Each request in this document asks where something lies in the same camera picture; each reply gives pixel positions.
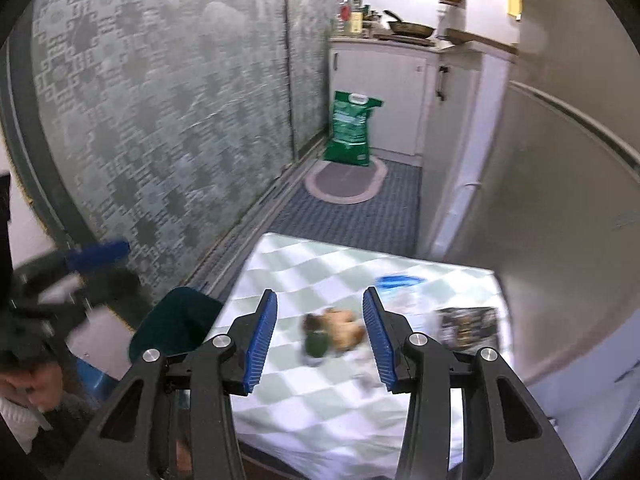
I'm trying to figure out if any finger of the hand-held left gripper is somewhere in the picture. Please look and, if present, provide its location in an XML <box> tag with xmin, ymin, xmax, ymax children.
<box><xmin>20</xmin><ymin>240</ymin><xmax>132</xmax><ymax>306</ymax></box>

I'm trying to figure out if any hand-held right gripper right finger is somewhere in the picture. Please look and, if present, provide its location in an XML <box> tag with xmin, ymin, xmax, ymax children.
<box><xmin>362</xmin><ymin>286</ymin><xmax>583</xmax><ymax>480</ymax></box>

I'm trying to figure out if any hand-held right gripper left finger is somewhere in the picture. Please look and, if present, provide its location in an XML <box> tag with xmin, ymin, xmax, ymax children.
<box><xmin>55</xmin><ymin>289</ymin><xmax>279</xmax><ymax>480</ymax></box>

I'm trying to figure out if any tan plush toy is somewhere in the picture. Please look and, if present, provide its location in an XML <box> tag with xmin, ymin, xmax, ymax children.
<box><xmin>320</xmin><ymin>308</ymin><xmax>367</xmax><ymax>353</ymax></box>

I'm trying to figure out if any small green round item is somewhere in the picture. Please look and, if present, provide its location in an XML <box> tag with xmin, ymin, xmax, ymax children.
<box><xmin>304</xmin><ymin>331</ymin><xmax>331</xmax><ymax>367</ymax></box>

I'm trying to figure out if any clear blue printed plastic bag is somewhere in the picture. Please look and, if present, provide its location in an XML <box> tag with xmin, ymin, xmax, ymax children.
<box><xmin>377</xmin><ymin>274</ymin><xmax>436</xmax><ymax>331</ymax></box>

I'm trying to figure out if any dark teal plastic bin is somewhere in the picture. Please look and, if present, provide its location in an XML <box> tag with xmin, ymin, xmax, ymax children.
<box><xmin>129</xmin><ymin>287</ymin><xmax>224</xmax><ymax>366</ymax></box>

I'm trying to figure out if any dark printed packet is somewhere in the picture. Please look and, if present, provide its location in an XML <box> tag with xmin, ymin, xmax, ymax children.
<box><xmin>436</xmin><ymin>306</ymin><xmax>501</xmax><ymax>352</ymax></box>

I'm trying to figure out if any person's left hand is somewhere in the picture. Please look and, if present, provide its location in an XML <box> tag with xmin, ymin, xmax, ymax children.
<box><xmin>0</xmin><ymin>355</ymin><xmax>66</xmax><ymax>411</ymax></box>

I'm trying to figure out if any green white checkered tablecloth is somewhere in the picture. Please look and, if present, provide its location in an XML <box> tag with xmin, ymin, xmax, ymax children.
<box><xmin>210</xmin><ymin>232</ymin><xmax>513</xmax><ymax>467</ymax></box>

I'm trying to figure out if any blue plastic container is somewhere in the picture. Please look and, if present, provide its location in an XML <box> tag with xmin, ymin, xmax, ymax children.
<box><xmin>75</xmin><ymin>355</ymin><xmax>122</xmax><ymax>397</ymax></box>

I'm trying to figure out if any grey striped floor rug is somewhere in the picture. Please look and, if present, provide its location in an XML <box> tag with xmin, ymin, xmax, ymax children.
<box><xmin>265</xmin><ymin>160</ymin><xmax>423</xmax><ymax>261</ymax></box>

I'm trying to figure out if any patterned frosted sliding door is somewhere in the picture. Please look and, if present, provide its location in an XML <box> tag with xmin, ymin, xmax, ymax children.
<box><xmin>7</xmin><ymin>0</ymin><xmax>296</xmax><ymax>291</ymax></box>
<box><xmin>285</xmin><ymin>0</ymin><xmax>347</xmax><ymax>157</ymax></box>

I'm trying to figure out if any oval grey pink mat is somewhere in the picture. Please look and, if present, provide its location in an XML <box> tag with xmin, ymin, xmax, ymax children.
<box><xmin>305</xmin><ymin>157</ymin><xmax>388</xmax><ymax>206</ymax></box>

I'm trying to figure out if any green printed sack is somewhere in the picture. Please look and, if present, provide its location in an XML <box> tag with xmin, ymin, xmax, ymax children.
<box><xmin>322</xmin><ymin>91</ymin><xmax>385</xmax><ymax>167</ymax></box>

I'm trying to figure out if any grey refrigerator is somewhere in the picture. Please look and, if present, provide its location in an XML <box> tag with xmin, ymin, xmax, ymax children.
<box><xmin>440</xmin><ymin>0</ymin><xmax>640</xmax><ymax>411</ymax></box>

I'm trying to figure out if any white tall cabinet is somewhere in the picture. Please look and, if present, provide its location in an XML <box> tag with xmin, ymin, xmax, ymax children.
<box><xmin>424</xmin><ymin>42</ymin><xmax>516</xmax><ymax>261</ymax></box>

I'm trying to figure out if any white low kitchen cabinet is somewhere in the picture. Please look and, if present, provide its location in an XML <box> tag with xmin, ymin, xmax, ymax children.
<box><xmin>327</xmin><ymin>40</ymin><xmax>441</xmax><ymax>158</ymax></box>

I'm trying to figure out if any frying pan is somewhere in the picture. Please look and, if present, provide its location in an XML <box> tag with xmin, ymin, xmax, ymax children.
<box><xmin>382</xmin><ymin>10</ymin><xmax>437</xmax><ymax>38</ymax></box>

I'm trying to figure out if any wooden cutting board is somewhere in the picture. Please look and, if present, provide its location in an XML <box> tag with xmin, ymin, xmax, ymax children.
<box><xmin>445</xmin><ymin>27</ymin><xmax>518</xmax><ymax>55</ymax></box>

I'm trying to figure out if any row of condiment bottles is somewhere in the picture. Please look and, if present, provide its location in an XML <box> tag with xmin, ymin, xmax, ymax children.
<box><xmin>331</xmin><ymin>0</ymin><xmax>386</xmax><ymax>38</ymax></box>

